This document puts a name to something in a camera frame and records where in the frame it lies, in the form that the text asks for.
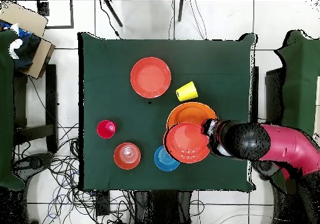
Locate large orange bowl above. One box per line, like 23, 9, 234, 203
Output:
166, 101, 219, 130

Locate wide red-orange bowl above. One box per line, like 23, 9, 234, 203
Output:
162, 121, 212, 164
130, 56, 173, 99

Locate yellow cup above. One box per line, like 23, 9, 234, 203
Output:
175, 81, 199, 102

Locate small red-orange bowl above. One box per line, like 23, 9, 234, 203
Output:
113, 142, 141, 170

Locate red cup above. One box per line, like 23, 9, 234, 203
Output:
96, 120, 118, 140

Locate small blue bowl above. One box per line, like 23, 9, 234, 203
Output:
153, 145, 181, 172

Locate black chair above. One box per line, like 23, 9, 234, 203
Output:
264, 67, 286, 126

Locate green cloth side table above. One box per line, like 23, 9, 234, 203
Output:
0, 29, 26, 191
273, 29, 320, 195

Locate black tripod leg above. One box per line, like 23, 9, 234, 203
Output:
103, 0, 124, 28
177, 0, 184, 23

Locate dark green tablecloth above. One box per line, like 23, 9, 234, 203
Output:
77, 31, 258, 193

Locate black power strip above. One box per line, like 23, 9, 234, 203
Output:
95, 190, 111, 216

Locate blue and white cloth bundle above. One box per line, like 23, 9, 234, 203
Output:
0, 21, 42, 71

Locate cardboard box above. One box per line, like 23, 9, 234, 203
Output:
0, 1, 56, 80

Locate black floor cable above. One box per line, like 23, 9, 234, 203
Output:
99, 0, 123, 39

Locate tangle of floor cables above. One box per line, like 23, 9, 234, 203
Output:
14, 122, 137, 224

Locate black metal frame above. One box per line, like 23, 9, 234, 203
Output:
36, 0, 75, 30

